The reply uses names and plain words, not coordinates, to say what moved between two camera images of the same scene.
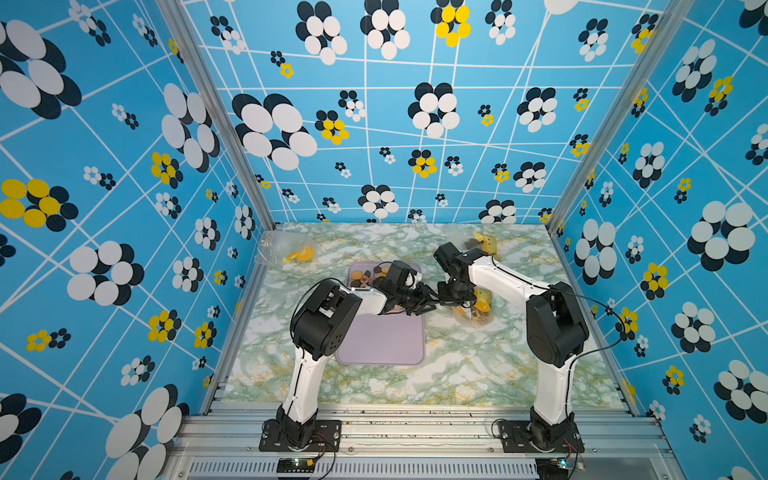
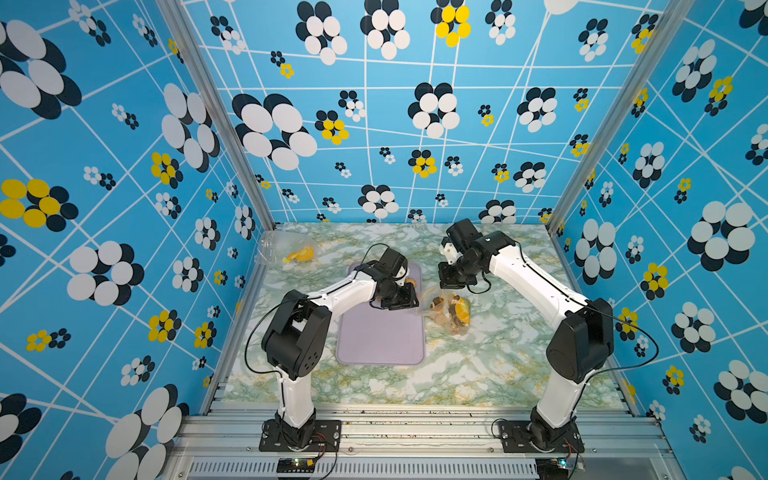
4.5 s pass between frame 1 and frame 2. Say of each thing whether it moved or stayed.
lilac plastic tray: stayed
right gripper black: moved
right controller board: stayed
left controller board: stayed
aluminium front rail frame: stayed
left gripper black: moved
